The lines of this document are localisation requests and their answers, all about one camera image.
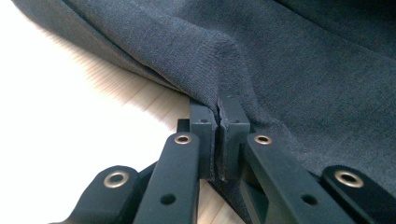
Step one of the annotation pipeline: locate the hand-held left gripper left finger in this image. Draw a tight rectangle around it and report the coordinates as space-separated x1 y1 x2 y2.
177 99 219 181

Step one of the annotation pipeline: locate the dark cloth garment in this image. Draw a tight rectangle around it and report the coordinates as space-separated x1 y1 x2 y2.
12 0 396 224

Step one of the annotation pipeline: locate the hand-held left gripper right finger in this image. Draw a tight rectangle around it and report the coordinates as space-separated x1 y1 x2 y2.
219 96 251 182

